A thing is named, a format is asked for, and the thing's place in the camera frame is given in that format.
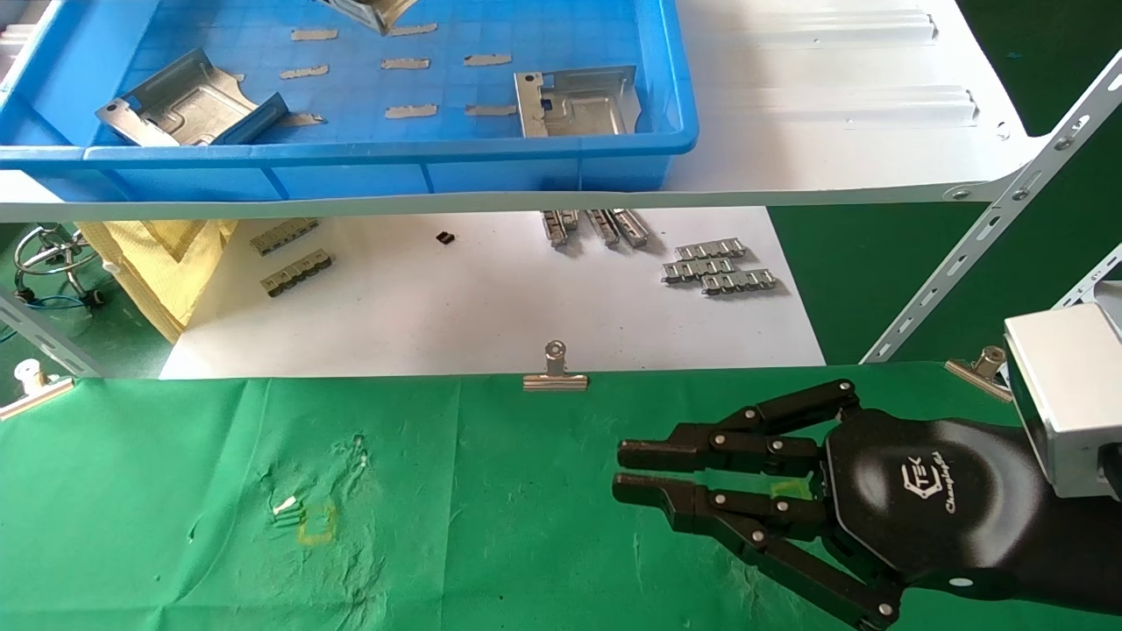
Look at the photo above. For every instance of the short perforated shelf strut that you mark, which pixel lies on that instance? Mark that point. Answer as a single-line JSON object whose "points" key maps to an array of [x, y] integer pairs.
{"points": [[1091, 282]]}

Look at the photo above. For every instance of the blue plastic bin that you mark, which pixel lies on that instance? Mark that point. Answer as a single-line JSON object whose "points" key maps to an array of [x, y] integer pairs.
{"points": [[351, 171]]}

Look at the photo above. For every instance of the green cloth mat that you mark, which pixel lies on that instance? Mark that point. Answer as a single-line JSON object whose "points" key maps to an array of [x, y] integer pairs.
{"points": [[438, 526]]}

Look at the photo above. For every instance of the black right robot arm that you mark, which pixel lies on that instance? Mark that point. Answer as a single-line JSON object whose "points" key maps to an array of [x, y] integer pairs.
{"points": [[1087, 543]]}

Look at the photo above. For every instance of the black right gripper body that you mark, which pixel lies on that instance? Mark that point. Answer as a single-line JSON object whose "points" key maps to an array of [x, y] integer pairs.
{"points": [[929, 499]]}

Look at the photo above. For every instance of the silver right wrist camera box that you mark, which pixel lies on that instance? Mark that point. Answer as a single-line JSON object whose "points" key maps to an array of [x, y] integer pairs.
{"points": [[1069, 394]]}

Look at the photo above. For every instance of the long perforated shelf strut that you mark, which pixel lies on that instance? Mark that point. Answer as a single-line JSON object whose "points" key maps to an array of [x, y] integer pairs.
{"points": [[990, 232]]}

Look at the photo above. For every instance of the white metal shelf board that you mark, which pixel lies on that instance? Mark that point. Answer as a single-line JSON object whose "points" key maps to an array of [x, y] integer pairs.
{"points": [[833, 131]]}

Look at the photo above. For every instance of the tan tape strip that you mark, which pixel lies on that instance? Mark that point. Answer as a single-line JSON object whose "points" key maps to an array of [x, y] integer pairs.
{"points": [[491, 110], [488, 60], [302, 120], [406, 63], [421, 29], [411, 111], [314, 34]]}

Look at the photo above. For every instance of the tan connector strip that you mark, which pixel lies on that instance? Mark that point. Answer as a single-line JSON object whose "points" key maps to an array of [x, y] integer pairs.
{"points": [[285, 237], [298, 273]]}

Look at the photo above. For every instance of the silver connector strip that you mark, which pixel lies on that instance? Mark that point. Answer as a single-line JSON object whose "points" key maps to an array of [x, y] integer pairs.
{"points": [[741, 282], [697, 270], [557, 228], [633, 228], [603, 228], [710, 250]]}

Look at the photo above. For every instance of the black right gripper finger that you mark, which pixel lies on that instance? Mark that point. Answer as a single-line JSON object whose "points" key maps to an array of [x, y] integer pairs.
{"points": [[727, 513], [727, 443]]}

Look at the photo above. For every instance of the yellow cloth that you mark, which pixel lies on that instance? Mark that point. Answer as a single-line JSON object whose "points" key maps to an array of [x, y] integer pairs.
{"points": [[158, 272]]}

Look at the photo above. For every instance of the silver binder clip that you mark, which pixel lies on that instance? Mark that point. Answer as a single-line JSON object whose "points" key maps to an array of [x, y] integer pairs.
{"points": [[35, 394], [556, 377], [982, 375]]}

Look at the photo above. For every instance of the white lower board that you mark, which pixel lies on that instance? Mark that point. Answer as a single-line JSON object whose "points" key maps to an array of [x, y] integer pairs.
{"points": [[491, 307]]}

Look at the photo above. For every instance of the grey perforated shelf strut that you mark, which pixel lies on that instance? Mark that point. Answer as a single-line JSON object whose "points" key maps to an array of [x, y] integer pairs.
{"points": [[44, 337]]}

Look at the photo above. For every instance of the bent sheet metal part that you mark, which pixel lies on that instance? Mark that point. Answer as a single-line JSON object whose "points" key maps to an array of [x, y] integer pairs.
{"points": [[377, 13], [193, 105], [578, 114]]}

